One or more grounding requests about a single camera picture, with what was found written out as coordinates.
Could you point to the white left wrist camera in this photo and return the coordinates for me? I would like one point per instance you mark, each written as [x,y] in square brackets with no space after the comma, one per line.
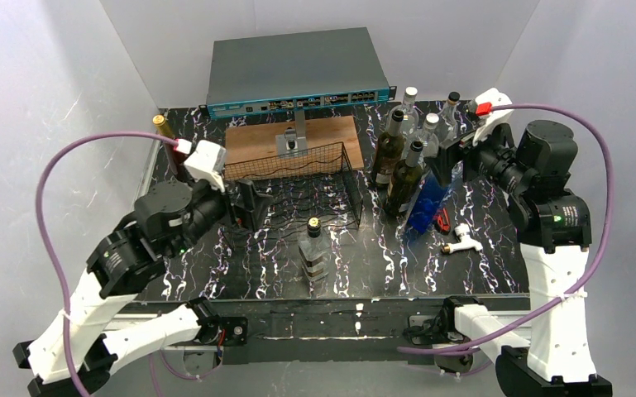
[204,161]

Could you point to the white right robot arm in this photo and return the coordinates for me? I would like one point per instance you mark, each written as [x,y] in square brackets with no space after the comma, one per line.
[553,227]

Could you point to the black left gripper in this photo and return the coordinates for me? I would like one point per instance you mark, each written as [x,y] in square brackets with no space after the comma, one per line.
[246,200]

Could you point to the wooden board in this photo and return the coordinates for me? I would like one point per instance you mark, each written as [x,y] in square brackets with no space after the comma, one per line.
[255,142]

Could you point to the clear bottle with white cap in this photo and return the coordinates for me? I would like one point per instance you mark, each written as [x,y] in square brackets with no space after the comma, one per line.
[410,120]

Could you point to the dark bottle with black cap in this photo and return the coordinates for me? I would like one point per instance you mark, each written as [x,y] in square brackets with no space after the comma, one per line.
[404,181]

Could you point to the black wire wine rack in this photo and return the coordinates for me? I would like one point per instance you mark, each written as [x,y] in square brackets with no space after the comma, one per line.
[319,182]

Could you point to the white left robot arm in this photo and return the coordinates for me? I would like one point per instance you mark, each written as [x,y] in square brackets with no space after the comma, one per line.
[119,268]

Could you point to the red black utility knife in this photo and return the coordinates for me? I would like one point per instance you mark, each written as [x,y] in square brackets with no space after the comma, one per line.
[442,222]

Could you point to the clear bottle with dark label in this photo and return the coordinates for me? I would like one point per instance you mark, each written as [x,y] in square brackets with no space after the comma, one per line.
[428,135]

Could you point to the white plastic faucet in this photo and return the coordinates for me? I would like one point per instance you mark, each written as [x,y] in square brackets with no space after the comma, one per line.
[465,241]

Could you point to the clear bottle with cork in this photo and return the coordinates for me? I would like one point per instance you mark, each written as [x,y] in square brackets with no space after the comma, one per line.
[448,126]

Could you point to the dark green wine bottle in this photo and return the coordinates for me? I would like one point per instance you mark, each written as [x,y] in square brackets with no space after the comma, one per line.
[388,151]

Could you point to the clear embossed bottle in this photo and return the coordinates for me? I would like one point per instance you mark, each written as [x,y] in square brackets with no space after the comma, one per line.
[313,244]

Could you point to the grey metal bracket post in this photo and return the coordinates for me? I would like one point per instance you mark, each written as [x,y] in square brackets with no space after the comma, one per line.
[292,142]

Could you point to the grey network switch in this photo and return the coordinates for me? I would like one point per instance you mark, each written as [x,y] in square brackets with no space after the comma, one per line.
[294,72]

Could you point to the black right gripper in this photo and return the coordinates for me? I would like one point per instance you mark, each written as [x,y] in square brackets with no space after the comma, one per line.
[456,159]

